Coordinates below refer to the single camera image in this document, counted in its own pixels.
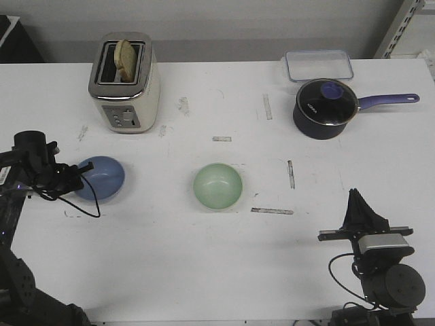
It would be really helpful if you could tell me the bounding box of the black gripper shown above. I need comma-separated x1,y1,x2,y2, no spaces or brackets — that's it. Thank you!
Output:
317,188,413,272
40,162,94,194

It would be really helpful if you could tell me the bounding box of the blue bowl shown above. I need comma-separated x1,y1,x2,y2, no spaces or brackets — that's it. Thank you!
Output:
78,156,125,200

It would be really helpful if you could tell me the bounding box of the green bowl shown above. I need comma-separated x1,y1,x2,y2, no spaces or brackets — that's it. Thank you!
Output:
192,163,243,211

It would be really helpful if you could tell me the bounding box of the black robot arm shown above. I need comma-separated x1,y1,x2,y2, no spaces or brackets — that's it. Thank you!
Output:
317,189,425,325
1,130,93,325

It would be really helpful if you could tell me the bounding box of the cream two-slot toaster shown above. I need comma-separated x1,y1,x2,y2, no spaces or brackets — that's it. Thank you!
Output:
88,32,160,134

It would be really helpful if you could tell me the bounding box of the dark blue saucepan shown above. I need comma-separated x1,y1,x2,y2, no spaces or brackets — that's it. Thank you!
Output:
292,78,420,140

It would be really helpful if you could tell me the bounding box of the toast slice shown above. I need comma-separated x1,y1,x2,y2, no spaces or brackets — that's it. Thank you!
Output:
114,39,137,82

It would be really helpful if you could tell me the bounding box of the glass pot lid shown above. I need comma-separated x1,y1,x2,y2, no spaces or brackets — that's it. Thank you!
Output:
296,78,358,126

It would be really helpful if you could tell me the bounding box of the clear plastic food container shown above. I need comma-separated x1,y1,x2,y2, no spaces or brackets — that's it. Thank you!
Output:
282,50,354,82

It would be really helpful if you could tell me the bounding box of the white metal shelf upright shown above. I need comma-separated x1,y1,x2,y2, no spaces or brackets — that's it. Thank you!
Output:
373,1,434,59

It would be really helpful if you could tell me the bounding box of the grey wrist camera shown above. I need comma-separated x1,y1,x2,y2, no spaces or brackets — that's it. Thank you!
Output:
358,234,415,257

